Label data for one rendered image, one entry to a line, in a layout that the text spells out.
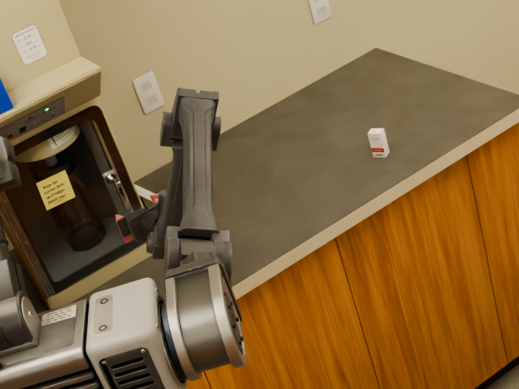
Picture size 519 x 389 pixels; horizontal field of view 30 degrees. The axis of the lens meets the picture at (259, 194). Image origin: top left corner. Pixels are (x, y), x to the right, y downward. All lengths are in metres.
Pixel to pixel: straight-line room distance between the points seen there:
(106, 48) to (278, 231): 0.75
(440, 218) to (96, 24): 1.09
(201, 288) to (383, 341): 1.42
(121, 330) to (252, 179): 1.45
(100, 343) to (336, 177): 1.40
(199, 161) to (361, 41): 1.67
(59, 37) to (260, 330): 0.87
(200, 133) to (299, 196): 0.90
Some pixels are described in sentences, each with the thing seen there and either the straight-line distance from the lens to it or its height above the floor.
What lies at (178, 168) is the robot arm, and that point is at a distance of 1.89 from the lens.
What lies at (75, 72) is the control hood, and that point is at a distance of 2.21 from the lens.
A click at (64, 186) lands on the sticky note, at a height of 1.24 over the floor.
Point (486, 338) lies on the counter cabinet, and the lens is 3.02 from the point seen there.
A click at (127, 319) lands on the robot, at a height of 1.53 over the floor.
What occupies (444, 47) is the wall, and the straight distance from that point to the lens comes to 3.48.
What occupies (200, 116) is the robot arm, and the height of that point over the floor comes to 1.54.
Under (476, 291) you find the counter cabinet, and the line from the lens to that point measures 2.90.
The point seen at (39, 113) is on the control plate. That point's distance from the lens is 2.21.
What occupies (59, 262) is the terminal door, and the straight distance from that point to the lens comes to 2.42.
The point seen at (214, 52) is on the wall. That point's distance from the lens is 2.95.
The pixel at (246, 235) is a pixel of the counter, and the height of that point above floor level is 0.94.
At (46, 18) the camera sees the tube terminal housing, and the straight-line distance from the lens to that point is 2.25.
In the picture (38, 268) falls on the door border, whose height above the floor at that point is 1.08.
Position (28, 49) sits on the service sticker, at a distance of 2.25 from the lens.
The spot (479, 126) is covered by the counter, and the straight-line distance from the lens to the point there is 2.67.
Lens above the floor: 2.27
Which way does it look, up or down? 31 degrees down
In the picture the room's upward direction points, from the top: 19 degrees counter-clockwise
